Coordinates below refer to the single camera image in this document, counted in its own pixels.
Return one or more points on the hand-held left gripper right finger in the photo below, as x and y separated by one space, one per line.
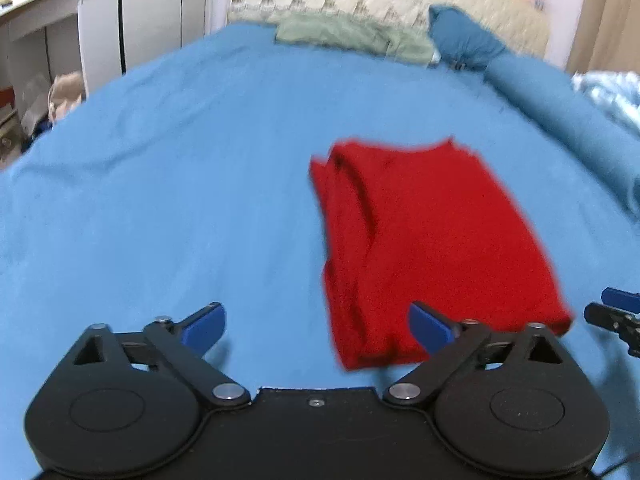
430 329

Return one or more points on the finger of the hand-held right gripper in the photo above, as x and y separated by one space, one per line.
620 317

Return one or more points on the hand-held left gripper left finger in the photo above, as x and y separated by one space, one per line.
205 329

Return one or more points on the red knit sweater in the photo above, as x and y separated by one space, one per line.
440 240

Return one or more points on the blue bed sheet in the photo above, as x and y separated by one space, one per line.
175 200

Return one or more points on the blue duvet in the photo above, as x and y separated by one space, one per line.
565 110

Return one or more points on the white plastic bag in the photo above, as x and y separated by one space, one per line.
67 97

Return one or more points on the dark blue pillow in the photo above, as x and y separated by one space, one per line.
462 37

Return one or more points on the beige curtain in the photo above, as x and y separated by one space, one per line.
607 20

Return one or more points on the green folded cloth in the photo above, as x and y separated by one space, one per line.
350 35

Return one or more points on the white wardrobe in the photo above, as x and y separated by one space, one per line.
165 10

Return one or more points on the white desk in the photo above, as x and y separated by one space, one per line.
45 25

